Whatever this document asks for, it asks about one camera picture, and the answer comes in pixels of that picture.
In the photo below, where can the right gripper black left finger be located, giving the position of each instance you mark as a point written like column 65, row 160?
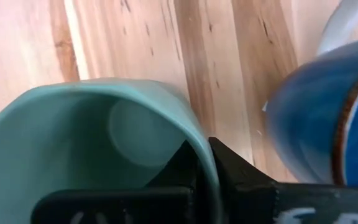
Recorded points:
column 120, row 205

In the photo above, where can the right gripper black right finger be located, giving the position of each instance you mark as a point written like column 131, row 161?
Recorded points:
column 259, row 202

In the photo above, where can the green mug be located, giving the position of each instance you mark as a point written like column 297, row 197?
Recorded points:
column 57, row 140

